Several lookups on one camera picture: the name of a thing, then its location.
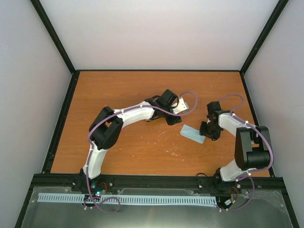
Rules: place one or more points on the light blue slotted cable duct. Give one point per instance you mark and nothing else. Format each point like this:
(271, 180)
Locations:
(134, 200)

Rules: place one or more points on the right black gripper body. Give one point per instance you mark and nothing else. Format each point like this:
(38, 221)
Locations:
(212, 130)

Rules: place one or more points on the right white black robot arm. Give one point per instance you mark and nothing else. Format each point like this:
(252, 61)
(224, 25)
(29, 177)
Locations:
(252, 153)

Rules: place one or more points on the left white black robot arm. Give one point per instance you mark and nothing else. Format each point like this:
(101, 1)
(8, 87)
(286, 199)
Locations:
(158, 103)

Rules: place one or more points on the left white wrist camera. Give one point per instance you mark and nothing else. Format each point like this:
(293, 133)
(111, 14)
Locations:
(180, 106)

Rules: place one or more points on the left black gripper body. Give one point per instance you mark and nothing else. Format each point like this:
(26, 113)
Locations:
(170, 120)

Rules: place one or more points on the light blue cleaning cloth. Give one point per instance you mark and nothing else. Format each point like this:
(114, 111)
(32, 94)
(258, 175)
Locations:
(192, 134)

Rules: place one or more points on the black aluminium mounting rail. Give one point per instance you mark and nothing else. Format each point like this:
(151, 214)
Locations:
(198, 184)

